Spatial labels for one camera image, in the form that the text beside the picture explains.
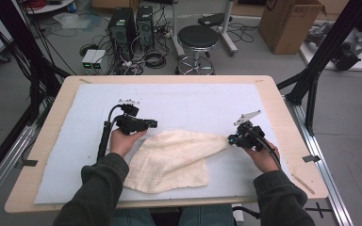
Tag black tape cross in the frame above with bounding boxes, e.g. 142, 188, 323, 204
304, 202, 333, 219

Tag person's right hand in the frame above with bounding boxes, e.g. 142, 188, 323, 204
244, 140, 282, 175

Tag black flat device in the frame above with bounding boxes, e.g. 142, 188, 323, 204
197, 12, 234, 28

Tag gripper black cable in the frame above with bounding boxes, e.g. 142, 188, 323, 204
95, 104, 123, 163
232, 129, 283, 220

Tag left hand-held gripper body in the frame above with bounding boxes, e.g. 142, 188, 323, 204
115, 99, 149, 137

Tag brown cardboard box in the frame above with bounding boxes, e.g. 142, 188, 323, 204
257, 0, 328, 56

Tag white foam board mat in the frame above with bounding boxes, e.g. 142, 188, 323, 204
33, 82, 297, 205

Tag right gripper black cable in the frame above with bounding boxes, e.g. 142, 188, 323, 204
232, 129, 283, 220

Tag black round stool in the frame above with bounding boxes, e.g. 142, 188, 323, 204
174, 24, 220, 75

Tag clear plastic sheet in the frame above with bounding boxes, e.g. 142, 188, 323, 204
53, 12, 103, 31

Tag aluminium rail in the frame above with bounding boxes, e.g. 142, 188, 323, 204
0, 123, 39, 215
284, 95, 354, 226

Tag white power supply box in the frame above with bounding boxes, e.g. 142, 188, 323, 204
81, 49, 98, 71
90, 49, 107, 71

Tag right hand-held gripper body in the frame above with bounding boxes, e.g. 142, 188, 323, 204
233, 109, 267, 152

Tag white metal table leg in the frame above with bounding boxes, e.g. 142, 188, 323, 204
220, 0, 239, 57
169, 0, 187, 59

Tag tan tape strip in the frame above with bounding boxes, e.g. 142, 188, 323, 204
291, 173, 316, 196

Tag black metal stand with cables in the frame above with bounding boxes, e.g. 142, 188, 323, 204
0, 0, 72, 126

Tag slim black computer tower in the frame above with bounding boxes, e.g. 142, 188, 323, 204
136, 5, 156, 51

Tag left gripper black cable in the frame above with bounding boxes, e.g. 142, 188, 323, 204
95, 104, 123, 163

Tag black coiled cable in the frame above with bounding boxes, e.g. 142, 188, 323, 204
143, 49, 168, 70
79, 43, 99, 57

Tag large black computer tower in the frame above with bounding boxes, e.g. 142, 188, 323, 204
107, 8, 138, 60

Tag cream printed towel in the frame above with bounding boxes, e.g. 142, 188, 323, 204
123, 129, 234, 194

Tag person's left hand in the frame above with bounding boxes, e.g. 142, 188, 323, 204
109, 127, 149, 158

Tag person's blue jeans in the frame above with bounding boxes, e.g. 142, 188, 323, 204
111, 205, 235, 226

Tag white round table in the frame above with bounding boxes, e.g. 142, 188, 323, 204
22, 0, 76, 15

